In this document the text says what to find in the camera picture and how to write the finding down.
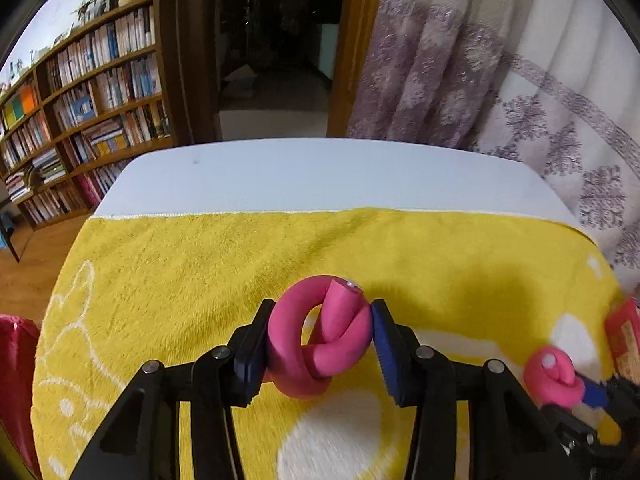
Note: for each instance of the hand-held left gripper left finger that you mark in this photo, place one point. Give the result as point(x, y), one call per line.
point(252, 355)

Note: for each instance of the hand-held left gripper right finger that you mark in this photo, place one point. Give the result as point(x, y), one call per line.
point(385, 350)

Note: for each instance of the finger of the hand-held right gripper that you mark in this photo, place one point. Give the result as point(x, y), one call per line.
point(595, 394)
point(625, 395)

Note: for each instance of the pink knotted foam curler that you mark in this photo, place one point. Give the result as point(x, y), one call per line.
point(550, 377)
point(330, 340)

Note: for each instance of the red cardboard box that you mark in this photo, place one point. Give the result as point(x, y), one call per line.
point(625, 340)

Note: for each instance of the yellow white towel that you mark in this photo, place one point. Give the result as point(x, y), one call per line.
point(175, 270)

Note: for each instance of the pink bag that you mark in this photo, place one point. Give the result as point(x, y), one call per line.
point(17, 385)

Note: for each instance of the purple lace curtain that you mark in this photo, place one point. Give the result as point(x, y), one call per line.
point(420, 75)

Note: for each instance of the white patterned curtain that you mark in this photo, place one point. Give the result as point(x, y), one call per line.
point(575, 110)

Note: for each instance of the wooden bookshelf with books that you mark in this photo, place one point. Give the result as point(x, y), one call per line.
point(90, 110)

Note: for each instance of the wooden door frame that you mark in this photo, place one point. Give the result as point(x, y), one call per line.
point(355, 45)

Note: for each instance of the picture frame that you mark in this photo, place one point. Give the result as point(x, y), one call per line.
point(99, 7)

